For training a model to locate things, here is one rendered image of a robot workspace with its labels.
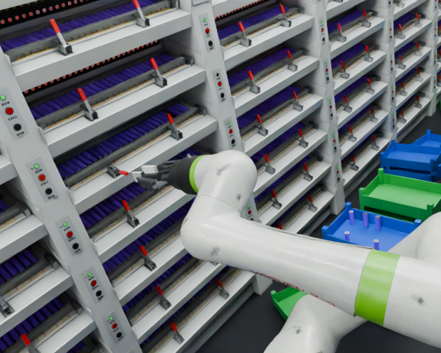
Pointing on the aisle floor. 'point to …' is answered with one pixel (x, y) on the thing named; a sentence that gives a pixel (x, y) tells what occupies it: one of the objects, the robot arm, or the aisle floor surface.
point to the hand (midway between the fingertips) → (145, 174)
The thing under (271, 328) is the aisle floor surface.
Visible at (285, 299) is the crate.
